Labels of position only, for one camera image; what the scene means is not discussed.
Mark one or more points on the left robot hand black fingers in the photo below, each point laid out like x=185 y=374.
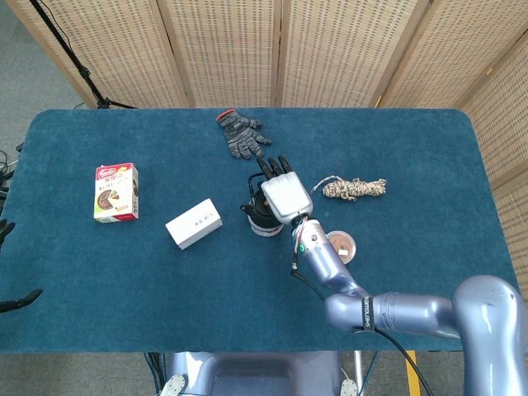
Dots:
x=18 y=301

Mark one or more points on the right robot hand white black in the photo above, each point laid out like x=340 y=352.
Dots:
x=286 y=196

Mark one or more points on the clear jar of rubber bands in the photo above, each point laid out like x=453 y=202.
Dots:
x=344 y=245

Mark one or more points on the grey knitted work glove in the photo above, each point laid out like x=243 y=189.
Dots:
x=241 y=134

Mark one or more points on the plain white carton box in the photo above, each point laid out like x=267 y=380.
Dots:
x=194 y=222

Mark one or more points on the blue carpet table cover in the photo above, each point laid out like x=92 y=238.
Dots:
x=206 y=280

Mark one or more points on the red white cake mix box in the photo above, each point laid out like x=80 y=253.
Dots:
x=116 y=194

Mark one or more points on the woven rattan folding screen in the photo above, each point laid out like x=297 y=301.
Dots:
x=231 y=49

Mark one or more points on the blue metallic robot torso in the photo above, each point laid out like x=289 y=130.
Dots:
x=255 y=373

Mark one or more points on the black tripod stand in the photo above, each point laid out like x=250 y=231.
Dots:
x=78 y=66

